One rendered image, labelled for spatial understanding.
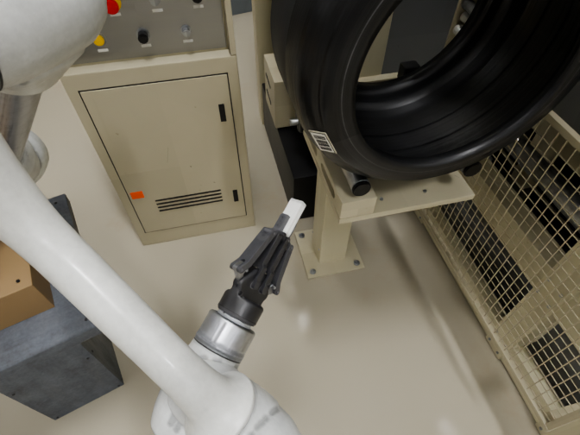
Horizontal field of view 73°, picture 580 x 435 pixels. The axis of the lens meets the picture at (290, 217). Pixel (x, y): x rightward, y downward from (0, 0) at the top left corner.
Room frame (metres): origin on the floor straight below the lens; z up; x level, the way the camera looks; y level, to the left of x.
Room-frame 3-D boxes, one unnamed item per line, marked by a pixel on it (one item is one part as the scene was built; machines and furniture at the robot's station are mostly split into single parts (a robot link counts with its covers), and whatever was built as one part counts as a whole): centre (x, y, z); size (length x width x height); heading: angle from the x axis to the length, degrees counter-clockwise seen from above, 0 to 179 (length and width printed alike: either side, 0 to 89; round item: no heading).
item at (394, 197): (0.82, -0.26, 0.80); 0.37 x 0.36 x 0.02; 103
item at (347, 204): (0.79, -0.12, 0.84); 0.36 x 0.09 x 0.06; 13
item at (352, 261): (1.06, -0.18, 0.01); 0.27 x 0.27 x 0.02; 13
